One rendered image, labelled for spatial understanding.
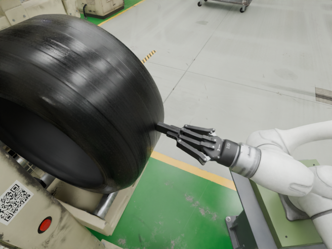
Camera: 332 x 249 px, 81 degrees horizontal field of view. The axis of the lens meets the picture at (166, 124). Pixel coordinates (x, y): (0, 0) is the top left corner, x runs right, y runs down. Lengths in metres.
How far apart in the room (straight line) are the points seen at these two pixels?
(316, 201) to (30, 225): 0.95
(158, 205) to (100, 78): 1.42
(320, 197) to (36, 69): 0.98
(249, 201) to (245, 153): 0.61
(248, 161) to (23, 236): 0.60
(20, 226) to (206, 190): 1.47
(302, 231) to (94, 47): 1.08
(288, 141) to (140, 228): 1.30
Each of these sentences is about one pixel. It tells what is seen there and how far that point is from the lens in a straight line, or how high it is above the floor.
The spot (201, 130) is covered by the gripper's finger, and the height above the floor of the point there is 1.20.
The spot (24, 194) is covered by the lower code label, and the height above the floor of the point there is 1.21.
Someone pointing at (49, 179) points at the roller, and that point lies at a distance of 0.95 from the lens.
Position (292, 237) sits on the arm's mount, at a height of 0.70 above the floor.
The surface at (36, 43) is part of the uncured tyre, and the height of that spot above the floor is 1.46.
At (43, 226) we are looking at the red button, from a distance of 0.68.
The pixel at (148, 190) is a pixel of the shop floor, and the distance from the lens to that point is 1.80.
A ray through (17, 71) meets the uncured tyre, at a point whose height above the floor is 1.44.
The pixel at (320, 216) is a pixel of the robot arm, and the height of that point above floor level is 0.88.
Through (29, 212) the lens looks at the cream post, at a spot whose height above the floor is 1.15.
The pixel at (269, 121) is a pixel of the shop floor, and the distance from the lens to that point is 2.59.
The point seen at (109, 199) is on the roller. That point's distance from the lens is 0.81.
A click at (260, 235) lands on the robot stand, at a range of 1.11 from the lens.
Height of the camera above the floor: 1.64
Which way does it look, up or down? 47 degrees down
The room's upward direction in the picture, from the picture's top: straight up
